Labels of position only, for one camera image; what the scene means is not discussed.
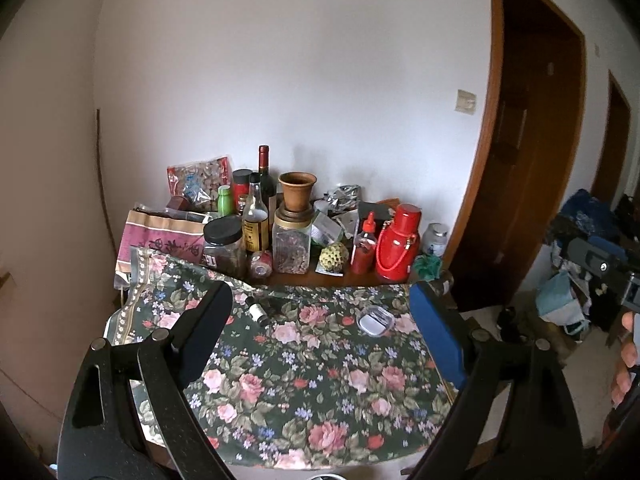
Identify person's right hand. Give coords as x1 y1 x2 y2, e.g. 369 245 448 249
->
611 311 638 408

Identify green small bottle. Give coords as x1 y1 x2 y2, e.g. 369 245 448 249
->
217 184 234 217

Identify clear liquor bottle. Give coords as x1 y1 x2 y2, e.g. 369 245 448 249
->
242 172 269 252

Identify terracotta flower pot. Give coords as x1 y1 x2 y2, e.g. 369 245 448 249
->
279 171 317 212

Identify glass jar dried goods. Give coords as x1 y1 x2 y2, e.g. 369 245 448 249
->
272 204 312 275

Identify dark wooden door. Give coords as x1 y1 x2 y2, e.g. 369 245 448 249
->
447 0 586 311

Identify floral tablecloth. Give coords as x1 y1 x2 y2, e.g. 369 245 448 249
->
102 246 461 470

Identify wall light switch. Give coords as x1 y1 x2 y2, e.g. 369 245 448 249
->
454 89 477 115

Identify black lid plastic jar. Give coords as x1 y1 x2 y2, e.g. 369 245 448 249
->
203 216 246 278

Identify dried fruit plastic bag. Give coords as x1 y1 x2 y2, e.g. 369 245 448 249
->
166 156 231 211

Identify small clear lidded container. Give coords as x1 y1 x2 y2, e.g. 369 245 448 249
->
357 306 395 338

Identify pink paper gift bag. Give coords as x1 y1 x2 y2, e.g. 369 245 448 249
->
114 210 205 290

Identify red sauce squeeze bottle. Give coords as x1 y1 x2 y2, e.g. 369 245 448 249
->
350 211 378 275

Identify red thermos flask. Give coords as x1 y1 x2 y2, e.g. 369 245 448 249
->
375 204 422 283

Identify dark wine bottle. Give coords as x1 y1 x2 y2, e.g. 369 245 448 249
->
258 145 278 226

